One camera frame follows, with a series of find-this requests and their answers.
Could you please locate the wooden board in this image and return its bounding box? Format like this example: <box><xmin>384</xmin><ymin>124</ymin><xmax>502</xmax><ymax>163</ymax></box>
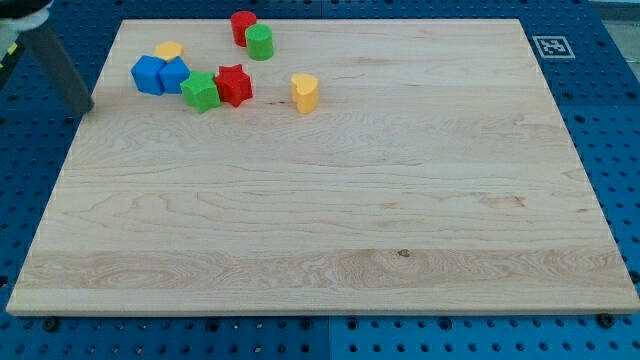
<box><xmin>7</xmin><ymin>19</ymin><xmax>639</xmax><ymax>317</ymax></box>

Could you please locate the white fiducial marker tag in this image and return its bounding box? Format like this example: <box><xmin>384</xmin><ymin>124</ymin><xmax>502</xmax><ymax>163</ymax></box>
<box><xmin>533</xmin><ymin>35</ymin><xmax>575</xmax><ymax>59</ymax></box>

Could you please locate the red star block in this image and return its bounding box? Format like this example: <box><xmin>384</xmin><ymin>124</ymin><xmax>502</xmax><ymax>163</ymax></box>
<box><xmin>214</xmin><ymin>64</ymin><xmax>253</xmax><ymax>107</ymax></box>

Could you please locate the red cylinder block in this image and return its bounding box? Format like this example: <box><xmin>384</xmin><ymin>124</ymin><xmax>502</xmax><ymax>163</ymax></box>
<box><xmin>230</xmin><ymin>10</ymin><xmax>257</xmax><ymax>47</ymax></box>

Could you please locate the grey pusher rod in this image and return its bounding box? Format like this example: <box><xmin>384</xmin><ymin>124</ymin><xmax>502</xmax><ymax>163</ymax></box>
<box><xmin>20</xmin><ymin>21</ymin><xmax>94</xmax><ymax>117</ymax></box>

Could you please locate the green cylinder block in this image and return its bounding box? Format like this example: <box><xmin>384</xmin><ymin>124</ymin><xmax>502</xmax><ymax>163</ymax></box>
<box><xmin>245</xmin><ymin>24</ymin><xmax>274</xmax><ymax>61</ymax></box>

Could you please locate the yellow hexagon block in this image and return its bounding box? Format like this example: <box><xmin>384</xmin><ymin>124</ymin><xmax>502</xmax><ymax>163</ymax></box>
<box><xmin>154</xmin><ymin>41</ymin><xmax>185</xmax><ymax>61</ymax></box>

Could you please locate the blue cube block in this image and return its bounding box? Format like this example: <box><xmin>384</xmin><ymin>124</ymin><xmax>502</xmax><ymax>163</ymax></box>
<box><xmin>131</xmin><ymin>55</ymin><xmax>166</xmax><ymax>96</ymax></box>

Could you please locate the green star block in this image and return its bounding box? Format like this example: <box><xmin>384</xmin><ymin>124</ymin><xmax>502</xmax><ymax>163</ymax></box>
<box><xmin>180</xmin><ymin>71</ymin><xmax>221</xmax><ymax>113</ymax></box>

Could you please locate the blue pentagon block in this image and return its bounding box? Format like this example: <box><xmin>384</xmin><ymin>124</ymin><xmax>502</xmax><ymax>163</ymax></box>
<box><xmin>159</xmin><ymin>56</ymin><xmax>190</xmax><ymax>94</ymax></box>

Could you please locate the yellow heart block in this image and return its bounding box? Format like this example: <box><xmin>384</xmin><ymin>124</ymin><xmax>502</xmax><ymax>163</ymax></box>
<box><xmin>291</xmin><ymin>73</ymin><xmax>319</xmax><ymax>114</ymax></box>

